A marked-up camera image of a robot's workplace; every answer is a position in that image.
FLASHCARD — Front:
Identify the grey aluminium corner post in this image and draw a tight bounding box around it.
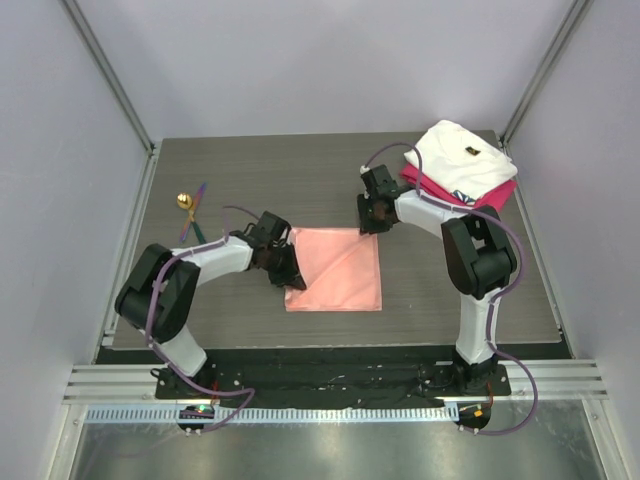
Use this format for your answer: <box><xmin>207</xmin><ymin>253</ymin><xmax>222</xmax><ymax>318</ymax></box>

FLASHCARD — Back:
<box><xmin>499</xmin><ymin>0</ymin><xmax>593</xmax><ymax>148</ymax></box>

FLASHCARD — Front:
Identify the white folded cloth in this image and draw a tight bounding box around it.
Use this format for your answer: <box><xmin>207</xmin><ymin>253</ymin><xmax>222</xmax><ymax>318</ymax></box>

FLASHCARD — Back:
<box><xmin>404</xmin><ymin>120</ymin><xmax>518</xmax><ymax>205</ymax></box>

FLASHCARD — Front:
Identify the aluminium front rail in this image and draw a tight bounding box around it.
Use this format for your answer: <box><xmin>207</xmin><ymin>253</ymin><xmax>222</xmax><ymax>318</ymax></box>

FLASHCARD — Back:
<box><xmin>63</xmin><ymin>360</ymin><xmax>607</xmax><ymax>405</ymax></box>

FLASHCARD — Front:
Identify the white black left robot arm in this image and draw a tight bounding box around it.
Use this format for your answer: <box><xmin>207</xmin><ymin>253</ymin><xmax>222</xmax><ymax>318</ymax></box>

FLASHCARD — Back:
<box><xmin>114</xmin><ymin>211</ymin><xmax>307</xmax><ymax>399</ymax></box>

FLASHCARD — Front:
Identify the grey left corner post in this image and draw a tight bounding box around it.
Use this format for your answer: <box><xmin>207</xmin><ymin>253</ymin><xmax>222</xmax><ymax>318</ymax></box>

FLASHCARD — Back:
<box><xmin>58</xmin><ymin>0</ymin><xmax>157</xmax><ymax>153</ymax></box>

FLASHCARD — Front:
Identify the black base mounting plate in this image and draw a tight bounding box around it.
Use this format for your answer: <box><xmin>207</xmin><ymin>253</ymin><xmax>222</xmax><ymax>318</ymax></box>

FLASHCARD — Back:
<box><xmin>151</xmin><ymin>345</ymin><xmax>512</xmax><ymax>410</ymax></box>

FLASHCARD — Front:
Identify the white slotted cable duct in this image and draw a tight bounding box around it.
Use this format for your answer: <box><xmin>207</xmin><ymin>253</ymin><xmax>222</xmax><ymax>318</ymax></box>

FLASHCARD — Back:
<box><xmin>85</xmin><ymin>404</ymin><xmax>459</xmax><ymax>425</ymax></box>

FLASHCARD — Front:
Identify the gold spoon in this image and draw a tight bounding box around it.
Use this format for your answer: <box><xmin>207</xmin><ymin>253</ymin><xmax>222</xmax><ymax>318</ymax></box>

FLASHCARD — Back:
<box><xmin>176</xmin><ymin>192</ymin><xmax>195</xmax><ymax>222</ymax></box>

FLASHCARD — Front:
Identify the magenta folded cloth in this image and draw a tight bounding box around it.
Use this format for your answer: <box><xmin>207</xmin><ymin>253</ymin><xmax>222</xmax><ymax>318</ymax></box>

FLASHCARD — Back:
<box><xmin>399</xmin><ymin>163</ymin><xmax>518</xmax><ymax>230</ymax></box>

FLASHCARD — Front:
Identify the dark green handled utensil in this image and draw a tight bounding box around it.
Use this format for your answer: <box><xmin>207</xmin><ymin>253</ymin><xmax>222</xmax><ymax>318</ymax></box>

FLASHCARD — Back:
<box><xmin>191</xmin><ymin>221</ymin><xmax>207</xmax><ymax>245</ymax></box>

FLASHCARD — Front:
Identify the pink satin napkin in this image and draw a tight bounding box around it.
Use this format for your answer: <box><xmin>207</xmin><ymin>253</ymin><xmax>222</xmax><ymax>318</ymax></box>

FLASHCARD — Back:
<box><xmin>284</xmin><ymin>228</ymin><xmax>382</xmax><ymax>312</ymax></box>

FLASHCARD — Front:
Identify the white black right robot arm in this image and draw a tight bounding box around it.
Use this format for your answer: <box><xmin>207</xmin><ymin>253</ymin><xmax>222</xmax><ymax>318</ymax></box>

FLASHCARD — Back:
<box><xmin>357</xmin><ymin>165</ymin><xmax>517</xmax><ymax>395</ymax></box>

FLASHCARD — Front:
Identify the iridescent purple utensil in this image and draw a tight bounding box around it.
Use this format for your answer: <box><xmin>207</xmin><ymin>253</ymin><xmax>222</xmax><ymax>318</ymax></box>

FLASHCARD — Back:
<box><xmin>176</xmin><ymin>183</ymin><xmax>207</xmax><ymax>244</ymax></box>

